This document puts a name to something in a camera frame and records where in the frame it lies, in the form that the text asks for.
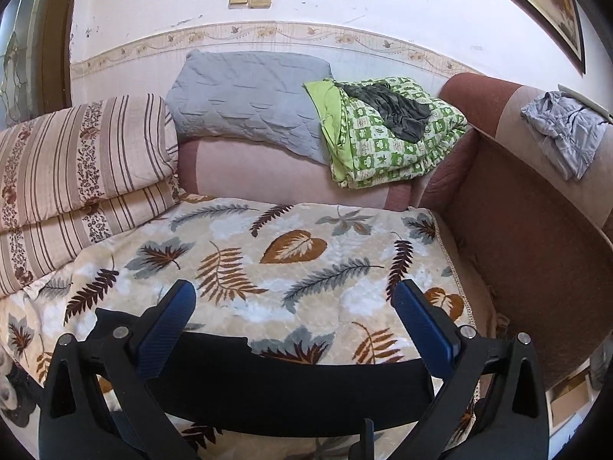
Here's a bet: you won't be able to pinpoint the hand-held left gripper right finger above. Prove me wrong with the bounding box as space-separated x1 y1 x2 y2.
392 280 550 460

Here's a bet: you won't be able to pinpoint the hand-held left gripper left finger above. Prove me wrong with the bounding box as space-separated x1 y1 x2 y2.
38 279 199 460

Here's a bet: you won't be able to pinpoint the black pants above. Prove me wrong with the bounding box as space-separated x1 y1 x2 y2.
89 307 438 440

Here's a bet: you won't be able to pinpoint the leaf print blanket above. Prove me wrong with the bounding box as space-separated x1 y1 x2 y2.
0 196 484 460

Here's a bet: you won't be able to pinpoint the dark printed cloth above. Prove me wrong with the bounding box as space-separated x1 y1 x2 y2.
0 345 44 422

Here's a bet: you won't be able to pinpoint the cardboard box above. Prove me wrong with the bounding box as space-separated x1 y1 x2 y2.
546 371 592 429

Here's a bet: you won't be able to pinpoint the green patterned blanket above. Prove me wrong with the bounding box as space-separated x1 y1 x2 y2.
303 77 470 190

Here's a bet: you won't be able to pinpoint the pink brown sofa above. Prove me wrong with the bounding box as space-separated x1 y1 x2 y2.
177 73 613 389

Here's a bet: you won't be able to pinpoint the striped beige pillows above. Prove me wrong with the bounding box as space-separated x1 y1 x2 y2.
0 95 180 300

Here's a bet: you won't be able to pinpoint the dark grey garment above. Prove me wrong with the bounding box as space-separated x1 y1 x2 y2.
335 81 432 143

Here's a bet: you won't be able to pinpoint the grey quilted pillow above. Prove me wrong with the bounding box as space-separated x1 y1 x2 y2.
165 49 334 166

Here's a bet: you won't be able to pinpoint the light grey cloth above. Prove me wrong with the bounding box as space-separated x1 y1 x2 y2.
521 91 610 181

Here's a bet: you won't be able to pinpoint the wooden door with glass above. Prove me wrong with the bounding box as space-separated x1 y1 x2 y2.
0 0 84 130

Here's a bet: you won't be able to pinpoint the dark framed wall picture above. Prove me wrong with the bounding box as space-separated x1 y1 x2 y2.
455 0 587 75

